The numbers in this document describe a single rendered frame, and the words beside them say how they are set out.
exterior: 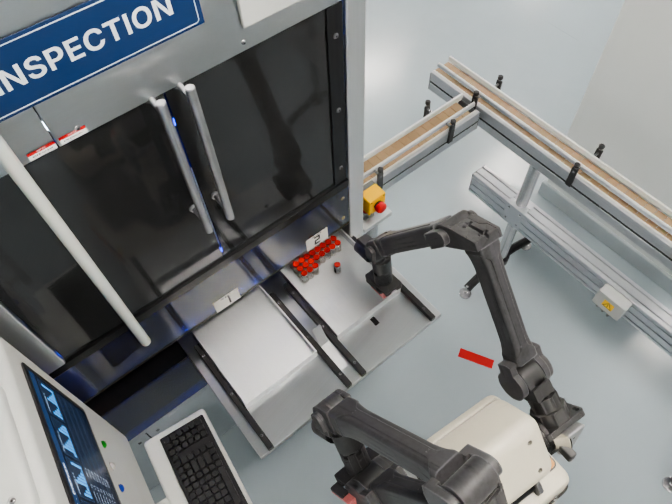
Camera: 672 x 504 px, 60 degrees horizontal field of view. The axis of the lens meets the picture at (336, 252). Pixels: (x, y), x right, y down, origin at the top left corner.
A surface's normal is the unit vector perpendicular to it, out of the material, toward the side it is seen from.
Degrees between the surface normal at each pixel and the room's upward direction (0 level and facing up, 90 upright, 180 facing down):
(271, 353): 0
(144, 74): 90
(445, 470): 49
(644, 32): 90
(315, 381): 0
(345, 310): 0
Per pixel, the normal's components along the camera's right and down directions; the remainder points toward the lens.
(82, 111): 0.63, 0.64
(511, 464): 0.39, 0.15
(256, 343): -0.04, -0.54
